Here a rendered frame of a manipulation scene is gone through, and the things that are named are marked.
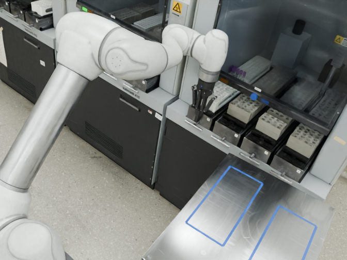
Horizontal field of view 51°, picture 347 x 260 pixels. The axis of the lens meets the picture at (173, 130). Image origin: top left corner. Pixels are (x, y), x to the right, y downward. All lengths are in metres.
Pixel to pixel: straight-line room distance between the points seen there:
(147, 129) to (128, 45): 1.08
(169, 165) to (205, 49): 0.80
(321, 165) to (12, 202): 1.20
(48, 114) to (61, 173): 1.41
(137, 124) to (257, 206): 0.95
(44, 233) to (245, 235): 0.63
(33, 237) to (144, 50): 0.56
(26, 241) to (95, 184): 1.41
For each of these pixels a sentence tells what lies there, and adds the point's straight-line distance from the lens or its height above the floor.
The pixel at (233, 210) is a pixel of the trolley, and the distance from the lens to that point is 1.30.
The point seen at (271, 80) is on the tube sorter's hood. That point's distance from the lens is 1.54.
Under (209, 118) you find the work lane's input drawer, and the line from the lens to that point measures 1.68.
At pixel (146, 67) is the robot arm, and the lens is 0.99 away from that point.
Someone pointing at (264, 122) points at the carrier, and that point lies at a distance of 1.63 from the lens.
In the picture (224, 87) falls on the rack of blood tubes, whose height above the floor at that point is 0.86.
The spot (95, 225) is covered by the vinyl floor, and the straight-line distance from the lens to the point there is 2.19.
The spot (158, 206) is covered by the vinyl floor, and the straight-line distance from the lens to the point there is 2.29.
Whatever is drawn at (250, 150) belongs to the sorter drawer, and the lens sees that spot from 1.64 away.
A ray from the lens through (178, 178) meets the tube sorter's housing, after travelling 2.03.
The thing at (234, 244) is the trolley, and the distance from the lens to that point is 1.22.
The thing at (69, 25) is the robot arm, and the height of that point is 1.34.
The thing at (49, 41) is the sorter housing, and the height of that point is 0.70.
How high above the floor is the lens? 1.81
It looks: 40 degrees down
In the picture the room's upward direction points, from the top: 11 degrees clockwise
